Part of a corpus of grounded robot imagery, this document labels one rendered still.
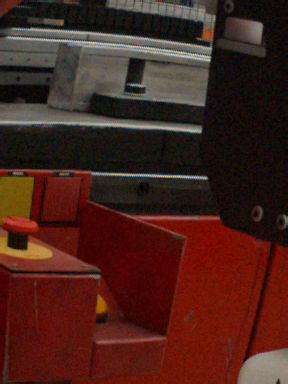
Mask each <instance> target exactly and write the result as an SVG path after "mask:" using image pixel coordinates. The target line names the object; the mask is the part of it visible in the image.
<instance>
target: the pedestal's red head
mask: <svg viewBox="0 0 288 384"><path fill-rule="evenodd" d="M8 171H28V176H36V185H35V193H34V200H33V206H32V220H33V221H34V222H35V223H37V225H38V227H49V228H80V230H79V236H78V242H79V243H78V249H77V255H76V258H74V257H71V256H69V255H68V254H66V253H63V252H62V251H60V250H58V249H55V248H54V247H52V246H50V245H48V244H46V243H44V242H42V241H39V240H37V239H35V238H33V237H31V236H29V240H28V242H30V243H33V244H36V245H40V246H42V247H44V248H46V249H48V250H50V251H51V252H52V257H51V258H50V257H49V258H47V259H41V260H38V259H26V258H17V257H12V256H9V255H6V254H3V253H0V380H1V381H2V382H4V383H18V382H23V383H24V382H38V381H40V382H44V381H56V380H59V381H63V380H75V379H81V380H82V379H86V378H91V379H95V378H101V377H102V378H108V377H115V376H117V377H122V376H129V375H142V374H149V373H157V372H160V371H161V367H162V359H163V354H164V350H165V345H166V338H165V337H168V332H169V327H170V322H171V317H172V312H173V307H174V302H175V297H176V292H177V286H178V281H179V275H180V269H181V264H182V259H183V253H184V247H185V246H186V242H187V237H185V236H183V235H180V234H177V233H175V232H172V231H168V230H165V229H162V228H160V227H158V226H155V225H152V224H150V223H147V222H144V221H143V220H140V219H137V218H132V217H129V216H127V215H125V214H122V213H119V212H116V211H114V210H112V209H109V208H107V207H104V206H101V205H99V204H97V203H94V202H90V201H88V200H89V193H90V184H91V174H92V172H91V171H74V170H58V171H67V172H75V177H74V178H76V177H83V180H82V187H81V200H80V206H79V213H78V219H77V224H39V217H40V205H41V198H42V191H43V185H44V179H45V177H54V171H50V170H26V169H24V170H4V169H0V176H7V175H8ZM98 295H101V296H102V299H103V300H104V301H105V303H106V305H107V313H108V320H107V321H106V322H105V323H98V324H96V323H95V322H96V320H95V317H96V312H97V300H98Z"/></svg>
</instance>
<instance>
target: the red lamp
mask: <svg viewBox="0 0 288 384"><path fill-rule="evenodd" d="M81 180H82V178H47V179H46V186H45V192H44V205H43V212H42V218H41V221H63V222H75V219H76V213H77V206H78V200H79V193H80V187H81Z"/></svg>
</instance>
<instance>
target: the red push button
mask: <svg viewBox="0 0 288 384"><path fill-rule="evenodd" d="M0 223H1V228H2V229H3V230H4V231H7V232H8V238H7V244H6V245H7V247H9V248H11V249H14V250H22V251H23V250H28V240H29V236H30V235H35V234H36V233H37V232H38V225H37V223H35V222H34V221H33V220H32V219H30V218H28V217H24V216H18V215H8V216H6V217H4V218H2V219H1V221H0Z"/></svg>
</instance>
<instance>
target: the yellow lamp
mask: <svg viewBox="0 0 288 384"><path fill-rule="evenodd" d="M33 185H34V177H20V178H19V177H1V179H0V220H1V219H2V218H4V217H6V216H8V215H18V216H24V217H28V218H29V217H30V211H31V198H32V192H33Z"/></svg>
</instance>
